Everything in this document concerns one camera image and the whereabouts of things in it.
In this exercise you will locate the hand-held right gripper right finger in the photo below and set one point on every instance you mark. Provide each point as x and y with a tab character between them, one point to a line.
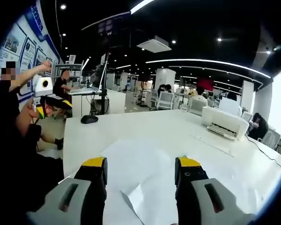
201	201

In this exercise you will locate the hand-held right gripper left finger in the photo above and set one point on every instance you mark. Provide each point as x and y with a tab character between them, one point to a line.
61	201

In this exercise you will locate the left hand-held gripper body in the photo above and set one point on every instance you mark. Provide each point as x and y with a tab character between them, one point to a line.
40	90

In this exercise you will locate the white printing paper sheets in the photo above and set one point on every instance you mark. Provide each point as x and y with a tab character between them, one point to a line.
135	164

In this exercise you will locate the grey metal shelf rack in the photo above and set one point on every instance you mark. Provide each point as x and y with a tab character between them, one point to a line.
71	70

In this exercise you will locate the black computer mouse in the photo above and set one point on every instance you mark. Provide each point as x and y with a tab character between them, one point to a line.
89	119

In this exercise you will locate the black stand pole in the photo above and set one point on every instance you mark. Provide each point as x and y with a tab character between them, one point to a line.
104	98

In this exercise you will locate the small white framed sign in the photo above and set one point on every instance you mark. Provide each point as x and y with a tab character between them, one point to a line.
72	59

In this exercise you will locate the white tube lamp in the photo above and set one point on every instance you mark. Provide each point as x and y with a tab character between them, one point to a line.
85	64

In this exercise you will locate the dark computer monitor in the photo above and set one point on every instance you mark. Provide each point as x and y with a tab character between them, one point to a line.
99	77

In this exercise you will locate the white office desk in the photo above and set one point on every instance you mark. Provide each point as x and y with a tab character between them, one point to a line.
114	103

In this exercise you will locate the white printer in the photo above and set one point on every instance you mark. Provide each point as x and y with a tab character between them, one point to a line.
224	119

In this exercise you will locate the group of ceiling spotlights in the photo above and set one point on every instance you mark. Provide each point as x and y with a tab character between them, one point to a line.
63	6

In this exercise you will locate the hanging dark display screen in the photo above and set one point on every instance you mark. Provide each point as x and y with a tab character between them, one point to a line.
105	27

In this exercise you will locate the white table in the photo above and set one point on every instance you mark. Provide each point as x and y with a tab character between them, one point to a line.
154	126

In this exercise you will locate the white mesh office chair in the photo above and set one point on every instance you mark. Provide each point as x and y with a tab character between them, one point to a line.
271	139
165	99

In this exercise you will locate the white ceiling air conditioner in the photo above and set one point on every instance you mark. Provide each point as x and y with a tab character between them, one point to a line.
154	44

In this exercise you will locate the wide ceiling light strip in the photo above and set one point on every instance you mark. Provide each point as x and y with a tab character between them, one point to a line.
140	5

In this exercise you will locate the long curved ceiling light strip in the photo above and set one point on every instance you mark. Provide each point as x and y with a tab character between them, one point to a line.
208	61

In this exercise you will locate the blue white wall display board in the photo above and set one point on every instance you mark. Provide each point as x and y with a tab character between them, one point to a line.
25	47

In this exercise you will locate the red wall screen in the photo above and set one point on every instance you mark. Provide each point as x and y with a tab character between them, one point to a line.
204	84

